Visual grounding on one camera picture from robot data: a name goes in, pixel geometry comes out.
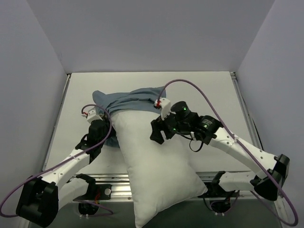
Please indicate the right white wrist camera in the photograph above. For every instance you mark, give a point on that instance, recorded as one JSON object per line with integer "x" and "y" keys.
{"x": 164, "y": 105}

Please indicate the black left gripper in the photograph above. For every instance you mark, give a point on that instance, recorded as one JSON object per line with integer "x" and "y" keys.
{"x": 102, "y": 123}

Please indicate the aluminium mounting rail frame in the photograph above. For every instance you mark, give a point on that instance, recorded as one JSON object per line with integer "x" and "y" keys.
{"x": 125, "y": 82}

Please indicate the white pillow insert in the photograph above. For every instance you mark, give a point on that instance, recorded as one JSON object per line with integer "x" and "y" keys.
{"x": 160, "y": 174}

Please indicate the blue-grey pillowcase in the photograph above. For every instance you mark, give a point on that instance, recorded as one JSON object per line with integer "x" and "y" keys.
{"x": 141, "y": 99}

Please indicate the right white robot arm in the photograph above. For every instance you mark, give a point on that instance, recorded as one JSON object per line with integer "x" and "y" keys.
{"x": 267, "y": 172}

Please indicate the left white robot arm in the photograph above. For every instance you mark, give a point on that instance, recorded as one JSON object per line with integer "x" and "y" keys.
{"x": 43, "y": 196}

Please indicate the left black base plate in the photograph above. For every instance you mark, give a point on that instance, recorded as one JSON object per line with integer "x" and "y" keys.
{"x": 104, "y": 191}

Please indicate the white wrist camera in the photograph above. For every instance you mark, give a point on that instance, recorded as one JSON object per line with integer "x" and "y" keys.
{"x": 91, "y": 115}
{"x": 164, "y": 105}

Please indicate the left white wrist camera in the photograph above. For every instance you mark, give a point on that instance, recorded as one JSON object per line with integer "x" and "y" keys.
{"x": 91, "y": 115}

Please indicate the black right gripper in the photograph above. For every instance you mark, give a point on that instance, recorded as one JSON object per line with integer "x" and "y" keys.
{"x": 164, "y": 128}

